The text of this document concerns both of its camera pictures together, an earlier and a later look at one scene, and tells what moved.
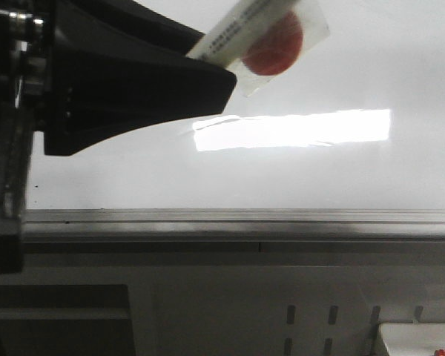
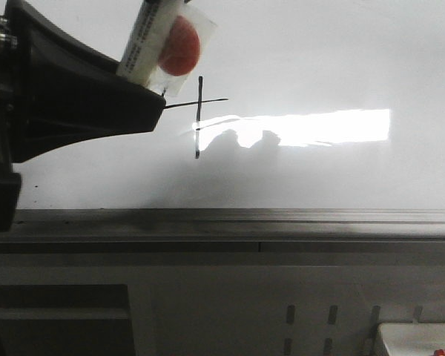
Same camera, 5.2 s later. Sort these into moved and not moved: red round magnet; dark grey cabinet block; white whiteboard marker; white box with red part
Moved: white whiteboard marker; red round magnet
Not moved: white box with red part; dark grey cabinet block
